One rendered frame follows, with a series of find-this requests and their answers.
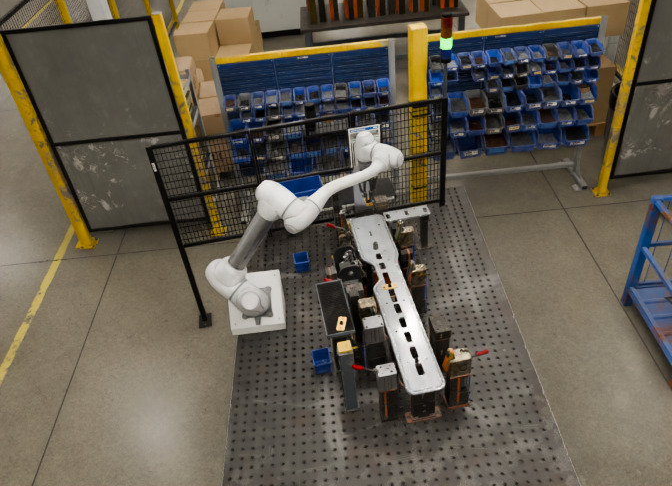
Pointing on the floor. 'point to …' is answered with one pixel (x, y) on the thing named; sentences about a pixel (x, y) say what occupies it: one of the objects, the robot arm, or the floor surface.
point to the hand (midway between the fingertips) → (368, 196)
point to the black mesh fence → (305, 174)
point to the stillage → (660, 306)
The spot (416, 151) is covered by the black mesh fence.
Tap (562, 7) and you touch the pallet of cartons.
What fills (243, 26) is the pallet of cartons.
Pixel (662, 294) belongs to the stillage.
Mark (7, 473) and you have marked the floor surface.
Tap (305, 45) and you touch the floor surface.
